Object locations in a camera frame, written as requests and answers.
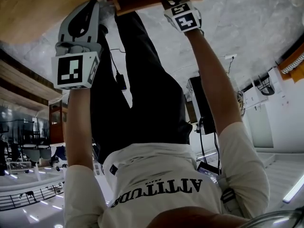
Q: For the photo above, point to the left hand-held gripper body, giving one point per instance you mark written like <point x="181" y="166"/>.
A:
<point x="71" y="70"/>

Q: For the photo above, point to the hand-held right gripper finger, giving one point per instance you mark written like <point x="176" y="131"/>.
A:
<point x="167" y="3"/>
<point x="178" y="1"/>

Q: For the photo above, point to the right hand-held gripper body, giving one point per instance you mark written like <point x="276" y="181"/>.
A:
<point x="187" y="20"/>

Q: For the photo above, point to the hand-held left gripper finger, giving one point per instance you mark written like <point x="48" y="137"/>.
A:
<point x="70" y="30"/>
<point x="93" y="25"/>

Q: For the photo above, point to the wooden table drawer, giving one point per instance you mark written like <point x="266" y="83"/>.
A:
<point x="142" y="3"/>

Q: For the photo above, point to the person's right forearm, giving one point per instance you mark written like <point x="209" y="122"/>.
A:
<point x="213" y="79"/>

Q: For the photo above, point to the person's left forearm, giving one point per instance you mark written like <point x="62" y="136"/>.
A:
<point x="78" y="132"/>

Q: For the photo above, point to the wooden coffee table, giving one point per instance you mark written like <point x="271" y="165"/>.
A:
<point x="35" y="8"/>

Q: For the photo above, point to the person's left black shoe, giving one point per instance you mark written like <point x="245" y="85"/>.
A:
<point x="103" y="30"/>

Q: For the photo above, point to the stack of wooden slats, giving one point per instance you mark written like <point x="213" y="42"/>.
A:
<point x="26" y="84"/>

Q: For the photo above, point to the black power bank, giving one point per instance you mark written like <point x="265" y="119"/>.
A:
<point x="121" y="82"/>

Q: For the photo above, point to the white power strip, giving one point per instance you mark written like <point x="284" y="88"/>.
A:
<point x="230" y="56"/>

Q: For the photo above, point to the person's black trousers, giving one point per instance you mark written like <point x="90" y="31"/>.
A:
<point x="142" y="91"/>

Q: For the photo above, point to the black box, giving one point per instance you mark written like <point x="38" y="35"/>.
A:
<point x="202" y="103"/>

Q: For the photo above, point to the black chair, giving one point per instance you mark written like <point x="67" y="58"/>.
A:
<point x="266" y="85"/>

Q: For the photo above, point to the orange sofa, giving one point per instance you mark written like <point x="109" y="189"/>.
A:
<point x="293" y="66"/>

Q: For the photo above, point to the white cabinet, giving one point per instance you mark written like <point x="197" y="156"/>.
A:
<point x="261" y="122"/>

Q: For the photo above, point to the black railing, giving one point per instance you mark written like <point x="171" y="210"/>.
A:
<point x="28" y="197"/>

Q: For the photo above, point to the person's white printed shirt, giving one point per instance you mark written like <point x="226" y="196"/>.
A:
<point x="166" y="174"/>

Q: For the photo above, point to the black screen device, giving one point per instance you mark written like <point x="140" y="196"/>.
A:
<point x="207" y="169"/>

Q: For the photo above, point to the clear head mount rim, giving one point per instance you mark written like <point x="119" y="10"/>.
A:
<point x="278" y="220"/>

